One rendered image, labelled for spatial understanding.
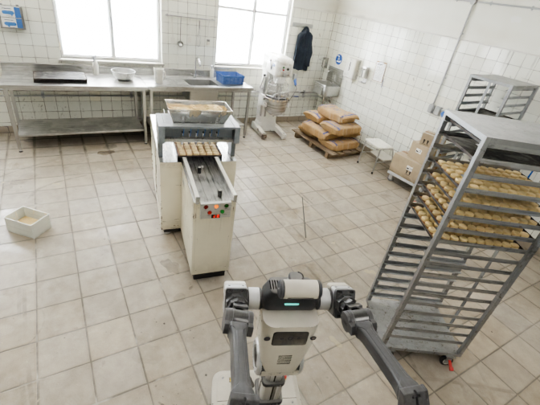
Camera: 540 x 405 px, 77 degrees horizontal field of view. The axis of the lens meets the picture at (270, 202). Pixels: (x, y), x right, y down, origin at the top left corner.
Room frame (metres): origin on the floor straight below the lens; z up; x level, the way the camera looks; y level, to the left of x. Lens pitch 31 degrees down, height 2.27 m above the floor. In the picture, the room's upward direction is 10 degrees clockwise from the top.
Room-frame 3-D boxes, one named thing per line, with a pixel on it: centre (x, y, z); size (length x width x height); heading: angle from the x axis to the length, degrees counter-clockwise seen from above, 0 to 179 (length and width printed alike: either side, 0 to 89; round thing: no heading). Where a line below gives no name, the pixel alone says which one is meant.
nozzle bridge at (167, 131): (3.01, 0.78, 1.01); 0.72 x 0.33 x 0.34; 115
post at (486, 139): (1.73, -1.02, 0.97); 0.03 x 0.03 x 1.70; 4
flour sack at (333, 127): (5.90, -1.01, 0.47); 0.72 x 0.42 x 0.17; 130
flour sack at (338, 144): (5.90, -1.05, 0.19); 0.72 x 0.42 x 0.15; 129
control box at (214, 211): (2.22, 0.41, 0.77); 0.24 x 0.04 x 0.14; 115
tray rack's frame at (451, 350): (1.98, -1.31, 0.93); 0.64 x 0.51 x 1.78; 94
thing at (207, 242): (2.55, 0.56, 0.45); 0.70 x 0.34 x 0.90; 25
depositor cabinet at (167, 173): (3.44, 0.98, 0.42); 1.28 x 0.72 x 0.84; 25
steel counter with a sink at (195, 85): (5.11, 2.19, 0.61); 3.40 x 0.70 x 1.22; 125
